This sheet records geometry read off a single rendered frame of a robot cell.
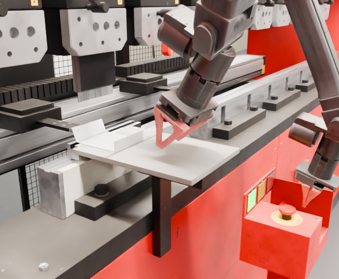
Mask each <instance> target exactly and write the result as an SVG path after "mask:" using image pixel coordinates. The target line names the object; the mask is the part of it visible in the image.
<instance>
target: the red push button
mask: <svg viewBox="0 0 339 279"><path fill-rule="evenodd" d="M279 212H281V213H282V219H284V220H291V217H292V215H294V214H295V213H296V208H295V207H293V206H291V205H287V204H285V205H281V206H279Z"/></svg>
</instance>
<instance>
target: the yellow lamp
mask: <svg viewBox="0 0 339 279"><path fill-rule="evenodd" d="M265 181H266V180H264V181H263V182H262V183H261V184H260V185H259V188H258V201H259V200H260V199H261V198H262V197H263V196H264V194H265Z"/></svg>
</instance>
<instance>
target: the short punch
mask: <svg viewBox="0 0 339 279"><path fill-rule="evenodd" d="M71 64H72V72H73V86H74V91H75V92H77V94H78V102H82V101H86V100H90V99H94V98H97V97H101V96H105V95H109V94H113V89H112V85H115V84H116V78H115V52H114V51H110V52H105V53H98V54H91V55H83V56H74V55H71Z"/></svg>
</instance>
